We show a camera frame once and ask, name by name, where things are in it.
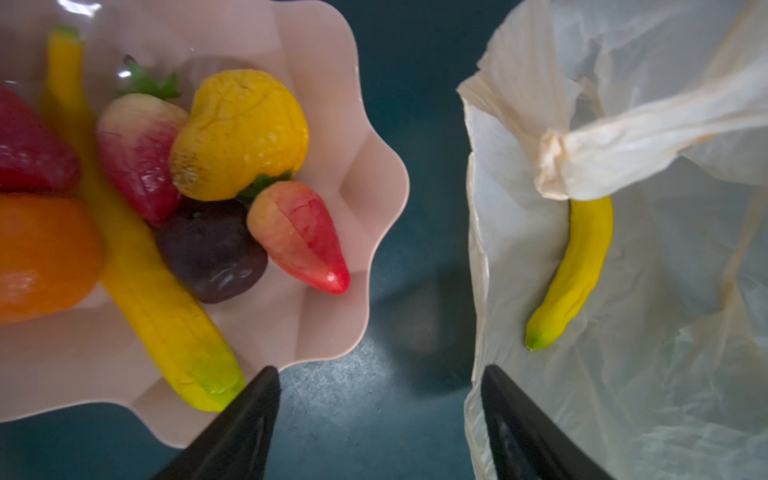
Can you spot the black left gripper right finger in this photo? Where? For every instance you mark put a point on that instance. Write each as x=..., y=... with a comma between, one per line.
x=525, y=443

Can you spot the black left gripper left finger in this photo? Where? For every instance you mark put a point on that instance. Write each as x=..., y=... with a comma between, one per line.
x=236, y=443

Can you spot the cream banana-print plastic bag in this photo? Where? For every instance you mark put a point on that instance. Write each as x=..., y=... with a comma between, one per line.
x=662, y=106

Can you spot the small yellow toy banana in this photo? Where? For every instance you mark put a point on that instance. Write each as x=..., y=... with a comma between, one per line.
x=591, y=226

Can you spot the orange toy fruit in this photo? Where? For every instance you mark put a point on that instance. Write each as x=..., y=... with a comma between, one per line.
x=51, y=255

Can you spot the dark purple toy plum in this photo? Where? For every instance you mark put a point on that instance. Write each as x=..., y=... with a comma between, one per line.
x=208, y=248

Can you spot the long yellow toy banana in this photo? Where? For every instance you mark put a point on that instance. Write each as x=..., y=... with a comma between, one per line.
x=182, y=340

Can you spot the yellow toy pear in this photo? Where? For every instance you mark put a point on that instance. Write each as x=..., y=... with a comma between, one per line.
x=243, y=124

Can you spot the pink red toy strawberry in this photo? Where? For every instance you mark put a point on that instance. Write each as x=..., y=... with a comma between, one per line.
x=135, y=134

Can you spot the dark red toy fruit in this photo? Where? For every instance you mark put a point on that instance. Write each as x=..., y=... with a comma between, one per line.
x=33, y=157

